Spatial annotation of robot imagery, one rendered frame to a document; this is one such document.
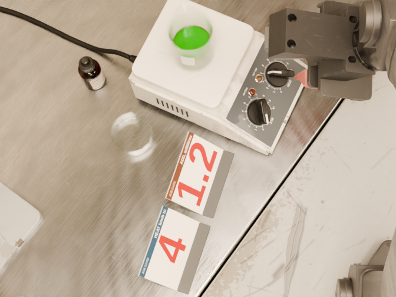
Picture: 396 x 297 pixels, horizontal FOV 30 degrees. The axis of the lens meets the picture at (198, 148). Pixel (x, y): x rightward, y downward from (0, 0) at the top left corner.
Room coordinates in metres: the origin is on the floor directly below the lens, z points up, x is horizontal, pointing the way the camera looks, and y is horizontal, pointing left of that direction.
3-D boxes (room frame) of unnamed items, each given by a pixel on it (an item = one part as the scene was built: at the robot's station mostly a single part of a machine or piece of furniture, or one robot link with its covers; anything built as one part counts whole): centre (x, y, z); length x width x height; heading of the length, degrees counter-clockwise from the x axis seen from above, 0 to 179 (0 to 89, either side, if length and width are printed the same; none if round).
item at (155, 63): (0.38, -0.02, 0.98); 0.12 x 0.12 x 0.01; 54
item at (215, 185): (0.24, 0.00, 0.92); 0.09 x 0.06 x 0.04; 152
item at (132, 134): (0.32, 0.08, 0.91); 0.06 x 0.06 x 0.02
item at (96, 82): (0.41, 0.12, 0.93); 0.03 x 0.03 x 0.07
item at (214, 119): (0.37, -0.04, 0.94); 0.22 x 0.13 x 0.08; 54
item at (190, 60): (0.38, -0.02, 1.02); 0.06 x 0.05 x 0.08; 6
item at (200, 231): (0.15, 0.05, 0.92); 0.09 x 0.06 x 0.04; 152
